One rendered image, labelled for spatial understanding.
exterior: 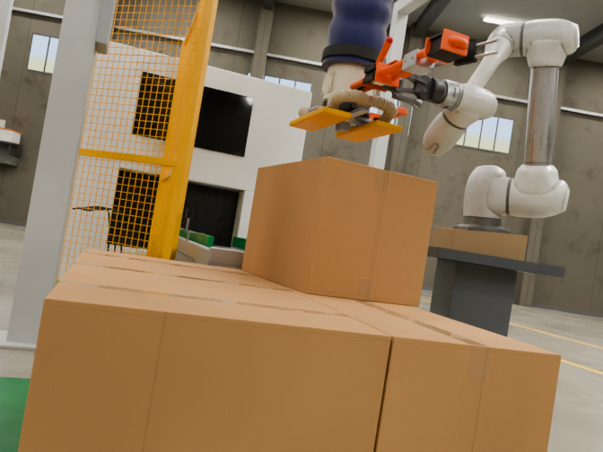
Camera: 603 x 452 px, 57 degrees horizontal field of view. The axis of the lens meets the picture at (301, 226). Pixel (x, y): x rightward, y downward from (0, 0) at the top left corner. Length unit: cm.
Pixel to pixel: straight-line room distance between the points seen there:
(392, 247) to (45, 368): 110
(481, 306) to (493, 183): 50
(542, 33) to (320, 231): 121
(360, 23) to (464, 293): 110
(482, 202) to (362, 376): 145
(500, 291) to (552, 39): 97
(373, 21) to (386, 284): 89
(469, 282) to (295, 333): 141
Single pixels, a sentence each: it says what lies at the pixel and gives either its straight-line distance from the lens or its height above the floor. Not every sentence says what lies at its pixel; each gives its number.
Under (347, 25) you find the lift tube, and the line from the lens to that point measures 200.
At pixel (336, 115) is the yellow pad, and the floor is 110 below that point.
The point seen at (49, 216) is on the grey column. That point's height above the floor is 62.
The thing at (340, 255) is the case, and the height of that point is 67.
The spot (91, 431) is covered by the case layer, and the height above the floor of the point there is 34.
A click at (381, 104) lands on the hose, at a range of 185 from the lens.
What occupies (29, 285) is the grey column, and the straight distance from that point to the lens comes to 290.
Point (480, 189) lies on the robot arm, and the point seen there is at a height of 101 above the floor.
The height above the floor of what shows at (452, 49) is 121.
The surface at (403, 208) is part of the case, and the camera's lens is 174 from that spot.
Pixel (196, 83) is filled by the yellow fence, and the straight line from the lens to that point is 304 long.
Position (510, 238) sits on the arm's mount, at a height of 83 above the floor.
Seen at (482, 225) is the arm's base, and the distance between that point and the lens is 238.
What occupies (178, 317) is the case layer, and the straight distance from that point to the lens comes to 94.
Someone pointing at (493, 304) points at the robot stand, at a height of 56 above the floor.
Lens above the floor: 69
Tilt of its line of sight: 2 degrees up
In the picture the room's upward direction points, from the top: 9 degrees clockwise
